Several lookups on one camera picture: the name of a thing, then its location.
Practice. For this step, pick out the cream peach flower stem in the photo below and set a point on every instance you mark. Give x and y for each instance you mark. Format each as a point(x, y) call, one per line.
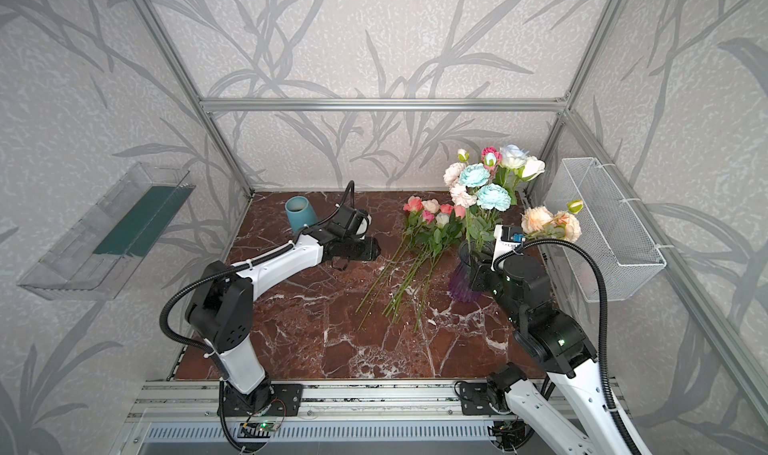
point(539, 222)

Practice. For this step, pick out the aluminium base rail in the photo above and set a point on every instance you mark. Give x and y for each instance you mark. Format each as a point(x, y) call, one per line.
point(573, 420)

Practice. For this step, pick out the clear plastic wall tray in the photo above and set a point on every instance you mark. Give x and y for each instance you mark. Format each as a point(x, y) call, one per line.
point(95, 258)

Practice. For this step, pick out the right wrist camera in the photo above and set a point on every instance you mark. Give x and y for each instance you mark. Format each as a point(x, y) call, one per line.
point(507, 240)

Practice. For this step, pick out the teal ceramic vase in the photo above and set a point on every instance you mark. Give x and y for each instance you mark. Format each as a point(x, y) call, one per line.
point(300, 213)

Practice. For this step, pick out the white wire mesh basket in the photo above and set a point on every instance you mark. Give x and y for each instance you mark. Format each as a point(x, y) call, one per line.
point(612, 233)

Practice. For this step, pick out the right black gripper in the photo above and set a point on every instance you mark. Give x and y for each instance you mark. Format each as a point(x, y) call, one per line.
point(480, 272)

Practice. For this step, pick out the white rose stem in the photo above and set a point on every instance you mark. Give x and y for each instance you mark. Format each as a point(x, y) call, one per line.
point(516, 167)

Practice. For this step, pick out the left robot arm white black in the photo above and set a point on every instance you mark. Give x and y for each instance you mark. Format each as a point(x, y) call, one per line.
point(215, 313)

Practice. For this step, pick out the peach carnation stem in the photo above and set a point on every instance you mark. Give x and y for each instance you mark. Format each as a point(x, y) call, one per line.
point(456, 179)

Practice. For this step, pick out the pink white rose bunch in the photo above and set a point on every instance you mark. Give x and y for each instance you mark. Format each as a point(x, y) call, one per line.
point(441, 230)

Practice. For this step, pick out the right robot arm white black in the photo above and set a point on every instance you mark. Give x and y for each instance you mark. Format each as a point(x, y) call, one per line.
point(520, 286)

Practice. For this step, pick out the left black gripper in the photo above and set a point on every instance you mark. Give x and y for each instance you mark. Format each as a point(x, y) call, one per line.
point(362, 249)

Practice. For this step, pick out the blue purple glass vase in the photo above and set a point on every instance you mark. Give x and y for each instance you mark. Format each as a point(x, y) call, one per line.
point(461, 279)

